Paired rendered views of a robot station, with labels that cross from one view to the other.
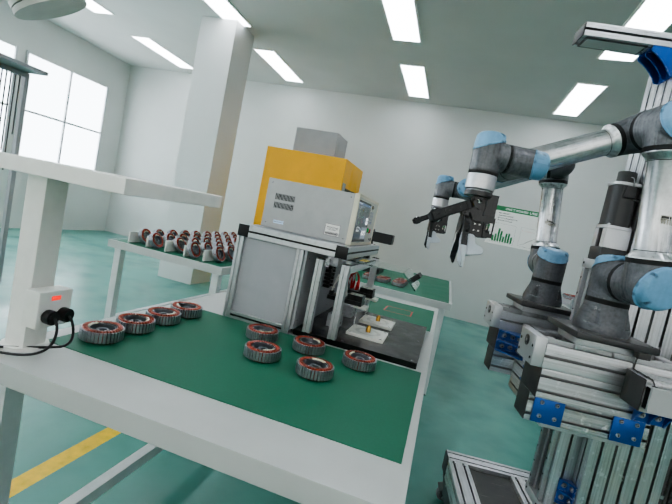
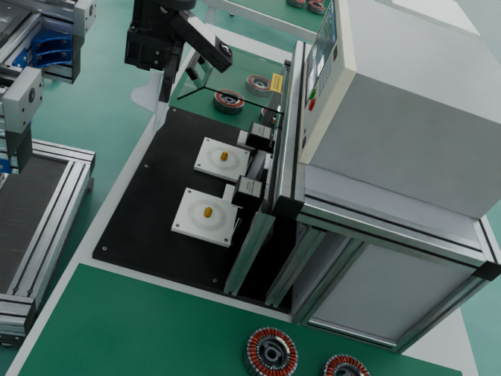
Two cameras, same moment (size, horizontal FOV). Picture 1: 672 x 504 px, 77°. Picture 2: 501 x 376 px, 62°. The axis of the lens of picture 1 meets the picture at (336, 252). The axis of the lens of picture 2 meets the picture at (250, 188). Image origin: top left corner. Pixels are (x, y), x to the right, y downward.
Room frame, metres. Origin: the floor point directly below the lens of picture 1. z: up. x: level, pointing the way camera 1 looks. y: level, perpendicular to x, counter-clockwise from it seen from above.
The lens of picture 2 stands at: (2.63, -0.46, 1.58)
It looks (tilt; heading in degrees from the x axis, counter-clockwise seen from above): 41 degrees down; 158
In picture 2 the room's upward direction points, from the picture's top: 23 degrees clockwise
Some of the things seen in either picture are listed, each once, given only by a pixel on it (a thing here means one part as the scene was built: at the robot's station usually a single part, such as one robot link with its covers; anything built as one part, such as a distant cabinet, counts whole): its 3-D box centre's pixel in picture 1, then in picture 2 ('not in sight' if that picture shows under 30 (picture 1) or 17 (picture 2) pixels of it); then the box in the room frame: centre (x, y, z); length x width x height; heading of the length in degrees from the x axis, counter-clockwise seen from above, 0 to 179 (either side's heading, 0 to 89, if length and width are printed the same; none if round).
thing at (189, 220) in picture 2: (377, 322); (206, 216); (1.92, -0.25, 0.78); 0.15 x 0.15 x 0.01; 75
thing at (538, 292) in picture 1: (543, 290); not in sight; (1.76, -0.89, 1.09); 0.15 x 0.15 x 0.10
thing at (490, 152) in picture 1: (488, 154); not in sight; (1.12, -0.34, 1.45); 0.09 x 0.08 x 0.11; 91
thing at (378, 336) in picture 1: (367, 333); (223, 160); (1.68, -0.19, 0.78); 0.15 x 0.15 x 0.01; 75
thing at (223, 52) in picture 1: (206, 155); not in sight; (5.53, 1.91, 1.65); 0.50 x 0.45 x 3.30; 75
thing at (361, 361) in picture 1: (359, 360); (228, 101); (1.34, -0.15, 0.77); 0.11 x 0.11 x 0.04
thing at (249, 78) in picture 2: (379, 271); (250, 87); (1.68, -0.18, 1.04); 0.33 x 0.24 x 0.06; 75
